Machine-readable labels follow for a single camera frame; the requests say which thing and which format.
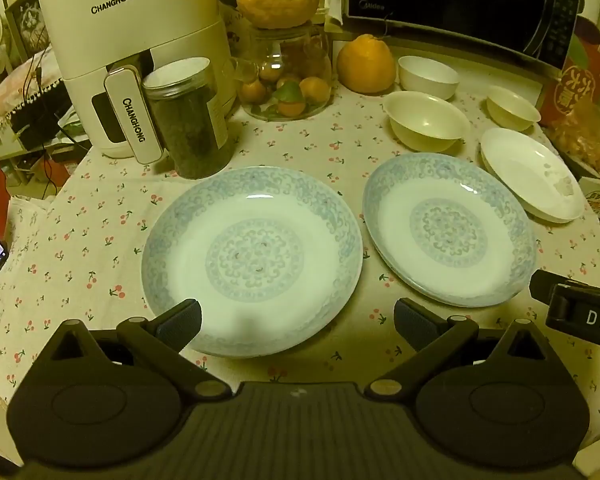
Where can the blue patterned plate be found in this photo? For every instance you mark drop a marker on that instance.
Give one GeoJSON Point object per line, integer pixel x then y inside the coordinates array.
{"type": "Point", "coordinates": [450, 230]}
{"type": "Point", "coordinates": [250, 255]}

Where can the white air fryer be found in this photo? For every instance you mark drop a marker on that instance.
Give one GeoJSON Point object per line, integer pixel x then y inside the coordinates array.
{"type": "Point", "coordinates": [130, 20]}

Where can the red printed carton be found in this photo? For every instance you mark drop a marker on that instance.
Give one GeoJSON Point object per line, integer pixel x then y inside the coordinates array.
{"type": "Point", "coordinates": [575, 80]}

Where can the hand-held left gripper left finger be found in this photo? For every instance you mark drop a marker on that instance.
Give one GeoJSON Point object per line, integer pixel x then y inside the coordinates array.
{"type": "Point", "coordinates": [182, 322]}

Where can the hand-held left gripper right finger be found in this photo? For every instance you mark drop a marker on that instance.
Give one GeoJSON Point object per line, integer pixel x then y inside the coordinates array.
{"type": "Point", "coordinates": [415, 325]}

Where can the cherry print tablecloth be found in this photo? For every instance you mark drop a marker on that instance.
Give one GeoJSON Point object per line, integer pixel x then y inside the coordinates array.
{"type": "Point", "coordinates": [300, 140]}

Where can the framed picture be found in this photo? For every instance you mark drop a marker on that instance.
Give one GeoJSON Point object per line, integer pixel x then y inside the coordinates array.
{"type": "Point", "coordinates": [27, 15]}

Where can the clear bag of snacks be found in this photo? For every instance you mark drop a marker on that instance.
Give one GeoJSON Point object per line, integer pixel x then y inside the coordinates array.
{"type": "Point", "coordinates": [587, 140]}

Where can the large glass jar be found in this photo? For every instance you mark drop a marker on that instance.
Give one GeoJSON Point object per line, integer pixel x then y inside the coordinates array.
{"type": "Point", "coordinates": [305, 45]}

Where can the small cream bowl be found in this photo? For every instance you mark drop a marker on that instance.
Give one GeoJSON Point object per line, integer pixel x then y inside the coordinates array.
{"type": "Point", "coordinates": [512, 107]}

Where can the wide cream bowl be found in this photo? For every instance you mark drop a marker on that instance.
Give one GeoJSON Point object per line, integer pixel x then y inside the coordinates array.
{"type": "Point", "coordinates": [425, 120]}

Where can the orange citrus with stem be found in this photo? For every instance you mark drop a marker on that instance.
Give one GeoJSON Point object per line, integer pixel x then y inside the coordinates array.
{"type": "Point", "coordinates": [367, 65]}

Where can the pink lace-trimmed cloth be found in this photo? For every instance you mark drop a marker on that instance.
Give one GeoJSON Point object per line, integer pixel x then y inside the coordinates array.
{"type": "Point", "coordinates": [20, 82]}

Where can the deep white bowl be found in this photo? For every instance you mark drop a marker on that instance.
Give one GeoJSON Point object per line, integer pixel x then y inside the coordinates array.
{"type": "Point", "coordinates": [427, 77]}

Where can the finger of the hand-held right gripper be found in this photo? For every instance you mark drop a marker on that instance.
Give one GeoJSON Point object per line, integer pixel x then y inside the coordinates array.
{"type": "Point", "coordinates": [540, 285]}

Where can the heap of small kumquats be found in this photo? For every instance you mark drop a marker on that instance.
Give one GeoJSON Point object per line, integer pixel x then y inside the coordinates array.
{"type": "Point", "coordinates": [312, 90]}

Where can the plain white plate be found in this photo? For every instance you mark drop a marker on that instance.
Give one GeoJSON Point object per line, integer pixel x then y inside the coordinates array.
{"type": "Point", "coordinates": [525, 175]}

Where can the clear jar of dark tea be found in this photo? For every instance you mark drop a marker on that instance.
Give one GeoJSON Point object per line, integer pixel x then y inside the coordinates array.
{"type": "Point", "coordinates": [195, 125]}

